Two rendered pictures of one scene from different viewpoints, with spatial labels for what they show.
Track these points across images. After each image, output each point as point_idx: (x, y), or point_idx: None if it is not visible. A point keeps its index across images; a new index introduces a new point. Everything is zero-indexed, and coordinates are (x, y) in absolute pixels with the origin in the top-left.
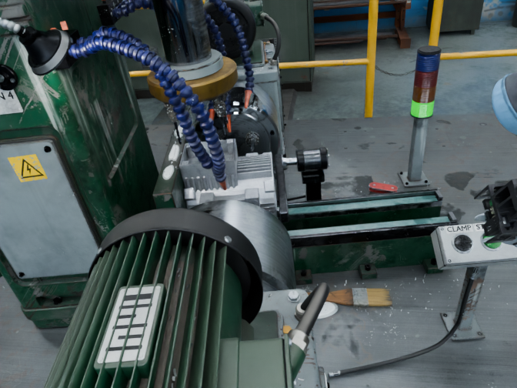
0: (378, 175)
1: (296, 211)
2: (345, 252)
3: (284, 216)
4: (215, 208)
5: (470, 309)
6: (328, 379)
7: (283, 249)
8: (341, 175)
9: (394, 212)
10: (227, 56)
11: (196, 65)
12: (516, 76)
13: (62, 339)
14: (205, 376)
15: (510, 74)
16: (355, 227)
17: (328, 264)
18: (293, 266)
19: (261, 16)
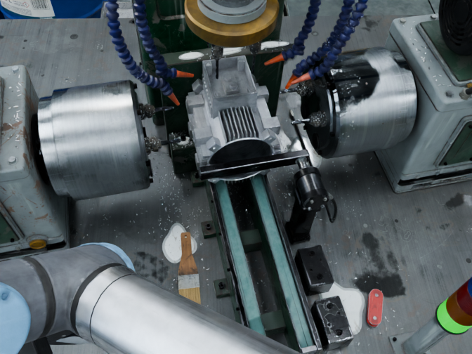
0: (408, 304)
1: (261, 197)
2: (223, 256)
3: (199, 172)
4: (120, 97)
5: None
6: None
7: (104, 161)
8: (398, 258)
9: (284, 301)
10: (445, 38)
11: (209, 1)
12: (85, 247)
13: (134, 78)
14: None
15: (118, 255)
16: (239, 255)
17: (220, 247)
18: (108, 180)
19: None
